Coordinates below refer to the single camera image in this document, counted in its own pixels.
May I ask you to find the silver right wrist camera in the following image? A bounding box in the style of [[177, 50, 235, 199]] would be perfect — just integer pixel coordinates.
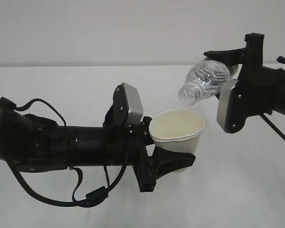
[[216, 79, 271, 134]]

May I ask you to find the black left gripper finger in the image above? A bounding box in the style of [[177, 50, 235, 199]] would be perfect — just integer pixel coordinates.
[[152, 146, 196, 180], [141, 116, 152, 137]]

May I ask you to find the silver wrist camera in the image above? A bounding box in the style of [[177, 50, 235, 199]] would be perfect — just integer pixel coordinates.
[[113, 82, 143, 126], [216, 79, 271, 134]]

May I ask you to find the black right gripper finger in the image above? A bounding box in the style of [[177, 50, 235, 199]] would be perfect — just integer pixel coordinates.
[[204, 48, 245, 66]]

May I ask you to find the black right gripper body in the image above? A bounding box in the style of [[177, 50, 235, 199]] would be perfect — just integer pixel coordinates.
[[213, 33, 285, 119]]

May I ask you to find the black left camera cable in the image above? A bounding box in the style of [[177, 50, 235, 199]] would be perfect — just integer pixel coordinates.
[[4, 98, 130, 208]]

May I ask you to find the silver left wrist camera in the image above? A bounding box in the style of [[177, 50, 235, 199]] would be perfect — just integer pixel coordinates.
[[113, 82, 143, 126]]

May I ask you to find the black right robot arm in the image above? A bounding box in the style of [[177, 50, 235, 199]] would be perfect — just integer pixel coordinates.
[[204, 33, 285, 124]]

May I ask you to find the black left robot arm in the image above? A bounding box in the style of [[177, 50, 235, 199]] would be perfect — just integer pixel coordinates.
[[0, 99, 195, 192]]

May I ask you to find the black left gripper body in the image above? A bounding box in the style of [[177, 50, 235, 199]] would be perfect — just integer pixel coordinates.
[[102, 104, 157, 193]]

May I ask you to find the white paper cup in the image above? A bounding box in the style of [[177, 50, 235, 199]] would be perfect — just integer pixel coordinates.
[[149, 109, 205, 173]]

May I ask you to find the clear water bottle green label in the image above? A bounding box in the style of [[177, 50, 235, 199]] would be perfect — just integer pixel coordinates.
[[178, 58, 239, 106]]

